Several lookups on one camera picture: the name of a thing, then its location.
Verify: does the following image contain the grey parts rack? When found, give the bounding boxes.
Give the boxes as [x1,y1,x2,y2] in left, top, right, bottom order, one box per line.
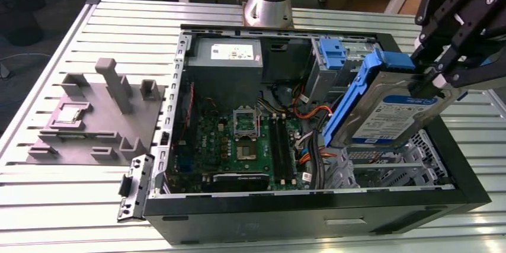
[25,57,169,166]

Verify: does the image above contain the black graphics card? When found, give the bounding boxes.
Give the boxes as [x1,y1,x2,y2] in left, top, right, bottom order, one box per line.
[203,171,272,193]

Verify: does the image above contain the hard disk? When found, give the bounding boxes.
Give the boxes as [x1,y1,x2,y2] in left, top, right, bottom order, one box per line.
[321,51,471,149]

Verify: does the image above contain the silver CPU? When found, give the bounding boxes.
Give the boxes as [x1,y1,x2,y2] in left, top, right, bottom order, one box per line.
[54,109,84,125]

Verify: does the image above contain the blue drive latch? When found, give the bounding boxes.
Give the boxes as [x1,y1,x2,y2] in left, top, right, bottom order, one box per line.
[319,39,348,70]

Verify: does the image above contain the metal disk bay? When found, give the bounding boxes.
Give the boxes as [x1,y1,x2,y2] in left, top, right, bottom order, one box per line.
[335,145,439,188]

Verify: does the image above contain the green motherboard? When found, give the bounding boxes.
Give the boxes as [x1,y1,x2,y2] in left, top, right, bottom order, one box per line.
[168,107,313,193]

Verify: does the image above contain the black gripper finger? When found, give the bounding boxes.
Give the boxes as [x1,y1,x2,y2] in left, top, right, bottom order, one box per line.
[434,0,506,89]
[406,0,459,97]

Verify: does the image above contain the grey power supply unit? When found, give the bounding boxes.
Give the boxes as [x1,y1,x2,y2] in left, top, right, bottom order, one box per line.
[184,38,264,110]

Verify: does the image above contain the metal socket cover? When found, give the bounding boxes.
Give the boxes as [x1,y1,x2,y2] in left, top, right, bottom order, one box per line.
[232,107,263,142]

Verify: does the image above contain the black cable bundle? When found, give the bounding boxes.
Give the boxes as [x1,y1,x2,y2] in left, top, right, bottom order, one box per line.
[307,128,336,190]

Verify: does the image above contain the orange wire bundle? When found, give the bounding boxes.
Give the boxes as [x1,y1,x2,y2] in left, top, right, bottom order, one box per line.
[292,84,339,166]

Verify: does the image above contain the metal card retention bracket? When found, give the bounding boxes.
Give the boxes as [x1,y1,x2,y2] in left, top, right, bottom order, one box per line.
[116,152,156,224]

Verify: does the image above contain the green RAM stick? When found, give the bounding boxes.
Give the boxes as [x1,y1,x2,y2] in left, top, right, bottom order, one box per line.
[57,134,100,141]

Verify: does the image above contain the black PC case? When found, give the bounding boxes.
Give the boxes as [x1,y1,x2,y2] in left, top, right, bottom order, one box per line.
[143,23,491,246]

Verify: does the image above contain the black RAM slot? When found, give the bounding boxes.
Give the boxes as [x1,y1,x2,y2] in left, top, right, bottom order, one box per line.
[269,113,288,185]
[279,113,299,185]

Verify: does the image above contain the CPU socket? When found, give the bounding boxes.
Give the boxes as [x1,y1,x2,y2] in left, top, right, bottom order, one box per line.
[235,141,264,162]

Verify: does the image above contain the metal drive cage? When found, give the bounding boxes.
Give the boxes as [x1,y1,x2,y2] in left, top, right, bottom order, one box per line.
[305,36,396,105]

